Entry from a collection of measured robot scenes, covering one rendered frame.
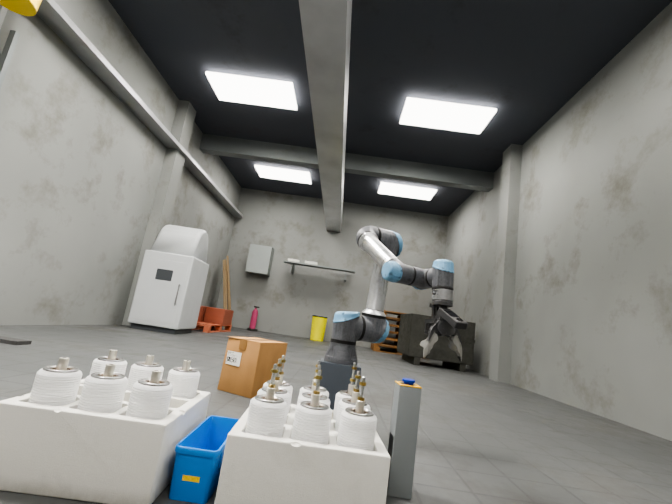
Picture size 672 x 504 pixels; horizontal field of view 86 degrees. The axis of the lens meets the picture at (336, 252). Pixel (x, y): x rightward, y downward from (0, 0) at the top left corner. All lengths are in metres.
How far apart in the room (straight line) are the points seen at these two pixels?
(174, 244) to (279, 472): 4.92
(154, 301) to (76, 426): 4.52
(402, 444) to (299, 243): 8.40
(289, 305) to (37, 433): 8.30
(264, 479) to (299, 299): 8.31
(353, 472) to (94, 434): 0.60
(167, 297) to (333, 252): 4.94
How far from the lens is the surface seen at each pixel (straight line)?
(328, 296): 9.17
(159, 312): 5.52
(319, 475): 0.99
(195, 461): 1.08
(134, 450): 1.06
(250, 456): 0.99
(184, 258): 5.49
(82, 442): 1.10
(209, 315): 7.14
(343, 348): 1.64
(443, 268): 1.35
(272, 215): 9.71
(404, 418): 1.23
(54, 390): 1.16
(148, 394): 1.06
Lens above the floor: 0.47
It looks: 11 degrees up
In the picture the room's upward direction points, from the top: 9 degrees clockwise
